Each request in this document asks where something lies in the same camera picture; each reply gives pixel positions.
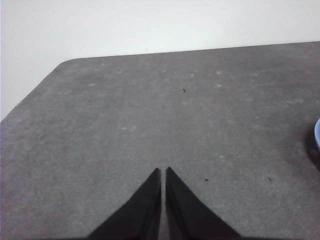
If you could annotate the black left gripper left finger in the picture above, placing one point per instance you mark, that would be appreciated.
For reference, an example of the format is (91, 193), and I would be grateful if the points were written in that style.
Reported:
(140, 215)

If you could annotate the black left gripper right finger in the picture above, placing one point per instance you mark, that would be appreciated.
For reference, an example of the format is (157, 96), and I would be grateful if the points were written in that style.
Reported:
(187, 215)

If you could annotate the blue round plate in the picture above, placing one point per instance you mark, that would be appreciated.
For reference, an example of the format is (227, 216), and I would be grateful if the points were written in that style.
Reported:
(318, 135)

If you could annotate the dark grey table mat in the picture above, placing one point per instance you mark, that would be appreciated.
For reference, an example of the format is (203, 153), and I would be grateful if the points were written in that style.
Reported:
(125, 125)

